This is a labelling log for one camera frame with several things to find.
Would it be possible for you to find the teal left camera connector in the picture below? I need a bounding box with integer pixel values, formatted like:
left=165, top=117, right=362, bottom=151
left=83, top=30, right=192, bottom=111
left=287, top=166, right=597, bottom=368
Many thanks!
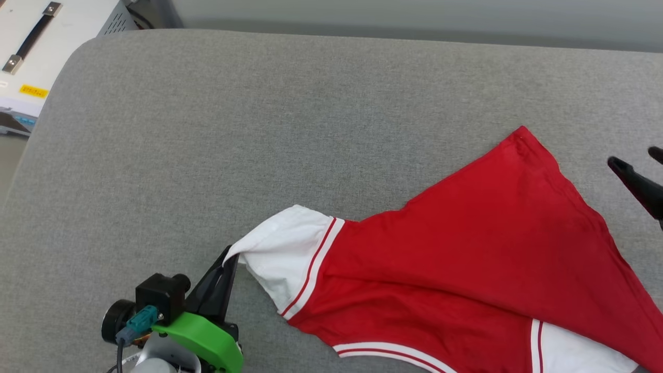
left=116, top=305, right=159, bottom=347

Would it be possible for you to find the black box carry handle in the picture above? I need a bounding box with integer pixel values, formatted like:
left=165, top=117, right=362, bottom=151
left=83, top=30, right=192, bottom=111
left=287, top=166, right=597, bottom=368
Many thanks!
left=2, top=2, right=63, bottom=75

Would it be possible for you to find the white equipment box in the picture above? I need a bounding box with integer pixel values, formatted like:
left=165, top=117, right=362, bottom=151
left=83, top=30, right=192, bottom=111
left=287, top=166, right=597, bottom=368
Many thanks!
left=0, top=0, right=138, bottom=138

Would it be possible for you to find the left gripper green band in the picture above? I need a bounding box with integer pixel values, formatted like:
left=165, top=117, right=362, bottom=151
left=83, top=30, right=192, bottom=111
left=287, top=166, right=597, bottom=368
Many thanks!
left=152, top=246, right=244, bottom=373

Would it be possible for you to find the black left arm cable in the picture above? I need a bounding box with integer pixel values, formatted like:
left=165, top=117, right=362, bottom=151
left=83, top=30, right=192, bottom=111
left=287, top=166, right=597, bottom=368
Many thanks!
left=106, top=339, right=128, bottom=373

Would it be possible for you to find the red and white jersey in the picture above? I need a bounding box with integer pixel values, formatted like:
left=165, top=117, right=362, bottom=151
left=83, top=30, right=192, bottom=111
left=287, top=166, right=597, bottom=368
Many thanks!
left=224, top=125, right=663, bottom=373

